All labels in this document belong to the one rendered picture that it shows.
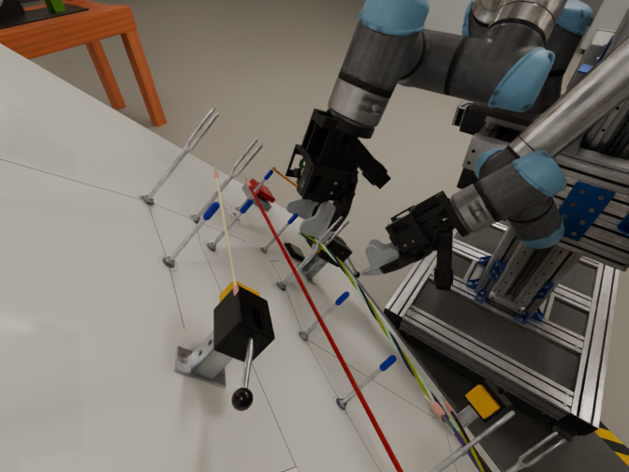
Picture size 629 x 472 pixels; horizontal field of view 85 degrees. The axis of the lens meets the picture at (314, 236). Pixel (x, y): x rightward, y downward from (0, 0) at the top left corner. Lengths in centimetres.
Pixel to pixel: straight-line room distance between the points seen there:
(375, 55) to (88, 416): 43
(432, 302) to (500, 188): 117
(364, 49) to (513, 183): 30
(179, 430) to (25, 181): 25
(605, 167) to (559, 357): 90
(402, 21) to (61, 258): 41
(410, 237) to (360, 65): 31
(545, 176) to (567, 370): 127
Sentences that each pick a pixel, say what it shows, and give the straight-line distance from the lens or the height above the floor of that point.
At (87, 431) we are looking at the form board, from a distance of 25.
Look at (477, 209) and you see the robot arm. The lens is 61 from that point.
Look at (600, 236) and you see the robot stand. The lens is 125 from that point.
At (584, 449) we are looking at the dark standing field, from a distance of 193.
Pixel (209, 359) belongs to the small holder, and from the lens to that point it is 29.
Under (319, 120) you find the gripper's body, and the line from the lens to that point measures 47.
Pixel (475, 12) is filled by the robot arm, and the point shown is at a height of 136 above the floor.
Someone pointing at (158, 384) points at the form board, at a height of 132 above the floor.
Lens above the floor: 157
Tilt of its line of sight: 45 degrees down
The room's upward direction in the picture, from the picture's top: straight up
